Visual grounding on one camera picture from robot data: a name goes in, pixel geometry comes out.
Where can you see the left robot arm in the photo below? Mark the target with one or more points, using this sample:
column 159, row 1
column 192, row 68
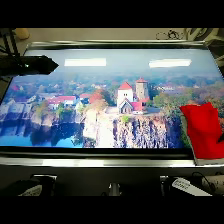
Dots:
column 32, row 190

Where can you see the black garment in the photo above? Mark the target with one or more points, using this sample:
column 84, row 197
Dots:
column 30, row 65

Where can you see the red garment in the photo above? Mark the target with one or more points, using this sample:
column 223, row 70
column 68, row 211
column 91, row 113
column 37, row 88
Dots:
column 203, row 130

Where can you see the silver frame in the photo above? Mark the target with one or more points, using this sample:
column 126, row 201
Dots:
column 100, row 162

